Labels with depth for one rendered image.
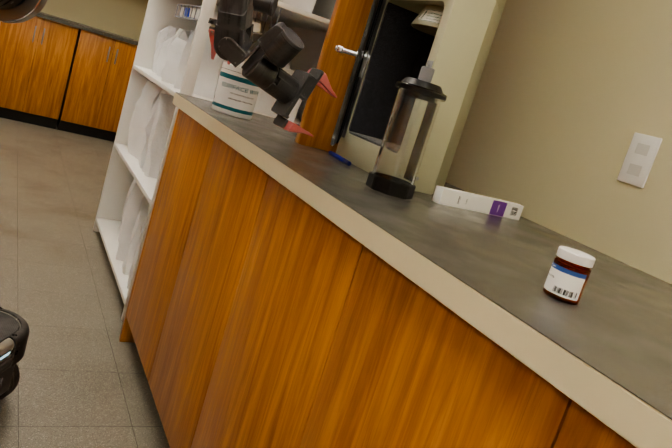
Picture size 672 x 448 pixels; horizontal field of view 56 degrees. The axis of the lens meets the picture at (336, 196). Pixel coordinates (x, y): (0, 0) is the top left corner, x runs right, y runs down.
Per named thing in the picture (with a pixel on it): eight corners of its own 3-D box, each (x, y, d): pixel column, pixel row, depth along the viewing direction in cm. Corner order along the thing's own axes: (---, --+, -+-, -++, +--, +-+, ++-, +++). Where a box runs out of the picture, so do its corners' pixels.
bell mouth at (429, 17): (450, 43, 169) (457, 22, 168) (493, 48, 153) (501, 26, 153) (397, 22, 160) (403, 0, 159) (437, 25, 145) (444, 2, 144)
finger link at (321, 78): (349, 91, 133) (317, 66, 128) (331, 120, 133) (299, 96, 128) (333, 86, 139) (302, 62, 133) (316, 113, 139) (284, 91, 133)
